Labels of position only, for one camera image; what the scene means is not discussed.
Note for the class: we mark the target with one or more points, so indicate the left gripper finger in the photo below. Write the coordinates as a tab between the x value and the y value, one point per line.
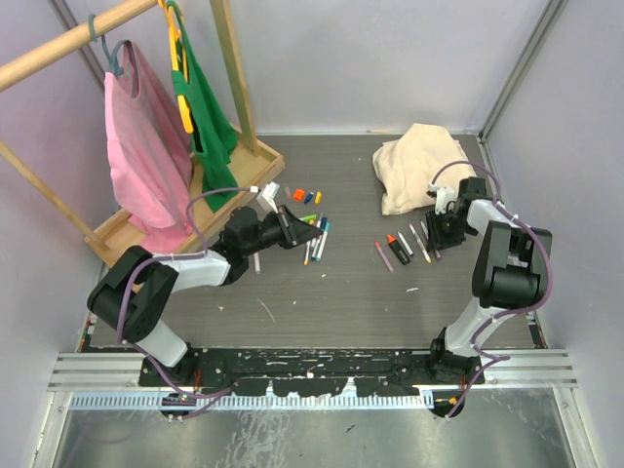
302	235
293	224

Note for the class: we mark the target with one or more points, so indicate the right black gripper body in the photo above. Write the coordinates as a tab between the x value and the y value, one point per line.
447	232

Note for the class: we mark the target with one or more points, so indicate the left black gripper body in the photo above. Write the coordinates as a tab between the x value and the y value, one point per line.
278	230

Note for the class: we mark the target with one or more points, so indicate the yellow cap marker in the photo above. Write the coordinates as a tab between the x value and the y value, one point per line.
307	253

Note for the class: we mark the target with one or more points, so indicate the purple cap marker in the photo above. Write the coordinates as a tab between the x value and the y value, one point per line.
430	243

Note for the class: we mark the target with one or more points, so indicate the orange highlighter cap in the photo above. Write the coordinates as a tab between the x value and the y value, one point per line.
298	195

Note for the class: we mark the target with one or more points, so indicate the blue cap white marker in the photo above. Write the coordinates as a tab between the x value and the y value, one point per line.
405	244

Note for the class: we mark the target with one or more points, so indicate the orange black highlighter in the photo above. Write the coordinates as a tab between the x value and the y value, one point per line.
398	250

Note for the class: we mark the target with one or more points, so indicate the pink pen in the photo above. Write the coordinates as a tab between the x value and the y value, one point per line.
383	257

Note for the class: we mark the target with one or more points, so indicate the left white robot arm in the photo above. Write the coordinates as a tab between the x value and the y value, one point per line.
132	296

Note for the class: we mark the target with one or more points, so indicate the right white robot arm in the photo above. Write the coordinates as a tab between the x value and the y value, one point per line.
512	273

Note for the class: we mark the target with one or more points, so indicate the teal cap marker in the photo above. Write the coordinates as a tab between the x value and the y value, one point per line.
322	242

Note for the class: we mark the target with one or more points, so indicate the white grey marker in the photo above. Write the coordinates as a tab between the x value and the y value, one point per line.
256	263

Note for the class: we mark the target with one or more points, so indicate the beige cloth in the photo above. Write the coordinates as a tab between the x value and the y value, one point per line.
405	166

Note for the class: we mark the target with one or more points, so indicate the green shirt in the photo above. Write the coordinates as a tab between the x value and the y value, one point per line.
214	139

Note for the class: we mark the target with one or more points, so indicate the pink shirt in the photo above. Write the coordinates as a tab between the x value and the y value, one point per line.
148	152

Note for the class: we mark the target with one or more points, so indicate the wooden clothes rack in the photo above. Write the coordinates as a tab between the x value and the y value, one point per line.
252	163

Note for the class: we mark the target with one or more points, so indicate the yellow clothes hanger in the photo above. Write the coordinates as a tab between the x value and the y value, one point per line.
178	61

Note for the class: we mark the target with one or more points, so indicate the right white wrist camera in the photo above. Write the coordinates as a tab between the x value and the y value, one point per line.
442	195

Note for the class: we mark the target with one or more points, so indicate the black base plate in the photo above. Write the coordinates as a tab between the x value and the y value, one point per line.
318	372

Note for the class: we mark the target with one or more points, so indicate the slotted cable duct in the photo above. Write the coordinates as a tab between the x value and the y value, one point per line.
164	400

